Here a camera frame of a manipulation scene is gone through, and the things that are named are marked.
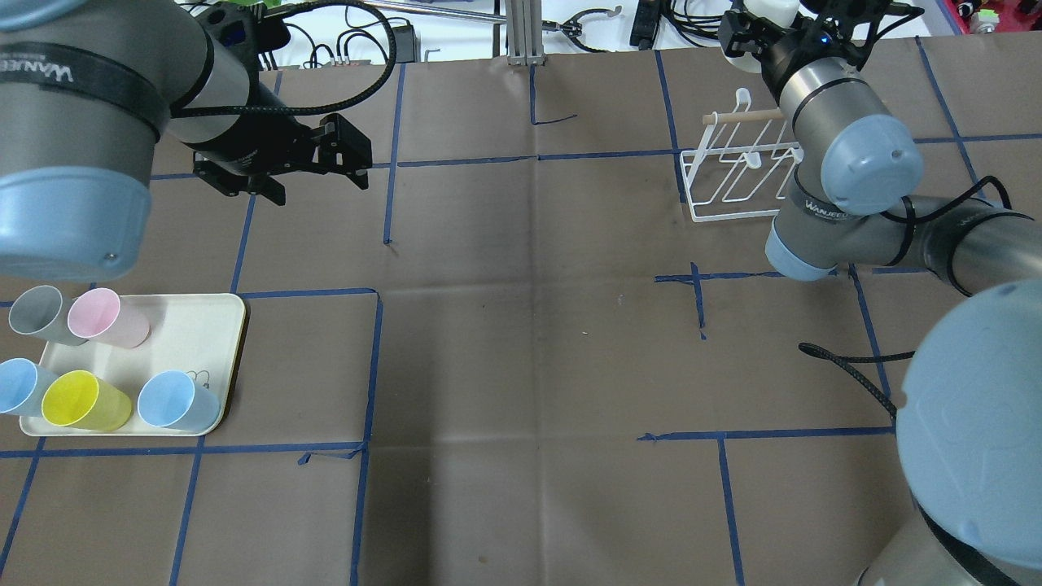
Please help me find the light blue cup near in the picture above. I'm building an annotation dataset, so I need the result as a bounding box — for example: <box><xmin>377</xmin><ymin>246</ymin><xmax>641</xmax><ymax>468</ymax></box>
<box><xmin>137</xmin><ymin>370</ymin><xmax>222</xmax><ymax>433</ymax></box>

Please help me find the white wire cup rack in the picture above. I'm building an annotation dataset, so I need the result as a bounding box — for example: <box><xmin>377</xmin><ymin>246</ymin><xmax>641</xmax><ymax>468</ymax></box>
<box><xmin>677</xmin><ymin>88</ymin><xmax>804</xmax><ymax>223</ymax></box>

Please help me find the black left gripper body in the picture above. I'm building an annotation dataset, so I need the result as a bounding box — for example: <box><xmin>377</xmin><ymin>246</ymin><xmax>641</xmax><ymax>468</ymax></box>
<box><xmin>192</xmin><ymin>114</ymin><xmax>373</xmax><ymax>205</ymax></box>

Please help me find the light blue cup far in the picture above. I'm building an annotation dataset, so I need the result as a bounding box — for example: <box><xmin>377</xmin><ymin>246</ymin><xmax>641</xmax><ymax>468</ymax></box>
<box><xmin>1</xmin><ymin>357</ymin><xmax>59</xmax><ymax>417</ymax></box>

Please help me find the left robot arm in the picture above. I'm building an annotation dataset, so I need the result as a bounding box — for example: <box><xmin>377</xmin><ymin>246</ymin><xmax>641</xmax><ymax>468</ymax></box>
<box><xmin>1</xmin><ymin>1</ymin><xmax>396</xmax><ymax>282</ymax></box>

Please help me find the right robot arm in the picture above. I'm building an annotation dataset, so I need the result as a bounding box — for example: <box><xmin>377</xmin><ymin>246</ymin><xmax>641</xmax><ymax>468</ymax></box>
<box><xmin>717</xmin><ymin>1</ymin><xmax>1041</xmax><ymax>585</ymax></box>

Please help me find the pink cup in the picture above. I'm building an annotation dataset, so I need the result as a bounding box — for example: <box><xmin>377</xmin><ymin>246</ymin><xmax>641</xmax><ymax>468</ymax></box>
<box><xmin>67</xmin><ymin>288</ymin><xmax>151</xmax><ymax>348</ymax></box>

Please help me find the grey cup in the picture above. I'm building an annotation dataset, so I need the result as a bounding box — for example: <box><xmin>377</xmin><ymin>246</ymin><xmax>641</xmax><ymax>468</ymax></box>
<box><xmin>8</xmin><ymin>285</ymin><xmax>88</xmax><ymax>348</ymax></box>

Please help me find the black braided left cable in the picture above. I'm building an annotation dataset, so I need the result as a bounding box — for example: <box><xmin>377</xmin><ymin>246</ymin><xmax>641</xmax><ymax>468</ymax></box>
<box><xmin>168</xmin><ymin>0</ymin><xmax>398</xmax><ymax>120</ymax></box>

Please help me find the light blue cup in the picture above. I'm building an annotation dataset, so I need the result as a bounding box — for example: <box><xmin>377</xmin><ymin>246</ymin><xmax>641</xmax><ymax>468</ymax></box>
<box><xmin>1</xmin><ymin>357</ymin><xmax>59</xmax><ymax>417</ymax></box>
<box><xmin>137</xmin><ymin>370</ymin><xmax>222</xmax><ymax>433</ymax></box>

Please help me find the pale green ikea cup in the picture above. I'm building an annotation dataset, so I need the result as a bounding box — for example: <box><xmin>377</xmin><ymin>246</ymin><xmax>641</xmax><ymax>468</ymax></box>
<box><xmin>717</xmin><ymin>1</ymin><xmax>800</xmax><ymax>72</ymax></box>

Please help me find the cream plastic tray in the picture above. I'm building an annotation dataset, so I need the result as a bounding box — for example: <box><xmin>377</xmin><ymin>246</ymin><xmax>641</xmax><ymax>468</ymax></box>
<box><xmin>38</xmin><ymin>293</ymin><xmax>248</xmax><ymax>408</ymax></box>

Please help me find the yellow cup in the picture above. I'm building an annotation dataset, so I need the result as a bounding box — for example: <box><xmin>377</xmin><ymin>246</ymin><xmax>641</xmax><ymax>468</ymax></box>
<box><xmin>42</xmin><ymin>370</ymin><xmax>133</xmax><ymax>431</ymax></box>

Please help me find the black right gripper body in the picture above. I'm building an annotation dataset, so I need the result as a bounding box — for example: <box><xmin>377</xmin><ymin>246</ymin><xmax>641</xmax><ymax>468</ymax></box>
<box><xmin>755</xmin><ymin>1</ymin><xmax>925</xmax><ymax>90</ymax></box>

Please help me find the aluminium frame post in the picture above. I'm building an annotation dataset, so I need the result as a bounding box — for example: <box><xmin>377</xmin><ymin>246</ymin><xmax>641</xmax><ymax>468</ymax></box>
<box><xmin>503</xmin><ymin>0</ymin><xmax>545</xmax><ymax>66</ymax></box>

